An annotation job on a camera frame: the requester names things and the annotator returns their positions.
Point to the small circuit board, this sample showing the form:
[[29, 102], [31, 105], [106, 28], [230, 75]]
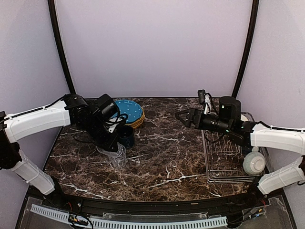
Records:
[[77, 222]]

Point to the teal and white mug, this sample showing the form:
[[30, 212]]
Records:
[[247, 150]]

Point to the black frame post left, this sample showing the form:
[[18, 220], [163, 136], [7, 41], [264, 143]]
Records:
[[59, 45]]

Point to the black front rail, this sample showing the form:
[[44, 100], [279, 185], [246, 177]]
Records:
[[231, 205]]

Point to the dark blue mug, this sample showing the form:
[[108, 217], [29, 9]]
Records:
[[126, 136]]

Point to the white slotted cable duct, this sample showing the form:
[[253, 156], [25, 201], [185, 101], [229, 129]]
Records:
[[120, 221]]

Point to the pale green ribbed bowl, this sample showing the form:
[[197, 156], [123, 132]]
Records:
[[254, 163]]

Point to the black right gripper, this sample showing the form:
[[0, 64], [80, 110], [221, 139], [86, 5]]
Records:
[[191, 118]]

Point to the cream white mug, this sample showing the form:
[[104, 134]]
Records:
[[244, 118]]

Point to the black frame post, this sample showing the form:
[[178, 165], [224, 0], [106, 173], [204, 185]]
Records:
[[247, 48], [59, 45]]

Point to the blue polka dot plate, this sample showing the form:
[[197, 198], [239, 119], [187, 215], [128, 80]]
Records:
[[131, 108]]

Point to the clear acrylic tray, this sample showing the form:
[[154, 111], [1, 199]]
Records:
[[264, 155]]

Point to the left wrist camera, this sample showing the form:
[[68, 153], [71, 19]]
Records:
[[108, 113]]

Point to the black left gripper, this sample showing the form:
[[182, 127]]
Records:
[[112, 142]]

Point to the yellow polka dot plate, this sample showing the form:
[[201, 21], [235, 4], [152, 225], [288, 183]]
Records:
[[141, 118], [137, 124]]

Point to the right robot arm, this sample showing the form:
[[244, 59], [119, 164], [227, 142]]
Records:
[[254, 134]]

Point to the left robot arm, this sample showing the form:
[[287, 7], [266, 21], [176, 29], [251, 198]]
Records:
[[15, 128]]

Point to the black frame post right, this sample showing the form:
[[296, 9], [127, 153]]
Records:
[[247, 48]]

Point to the clear glass cup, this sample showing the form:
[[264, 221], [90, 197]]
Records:
[[119, 154], [119, 161]]

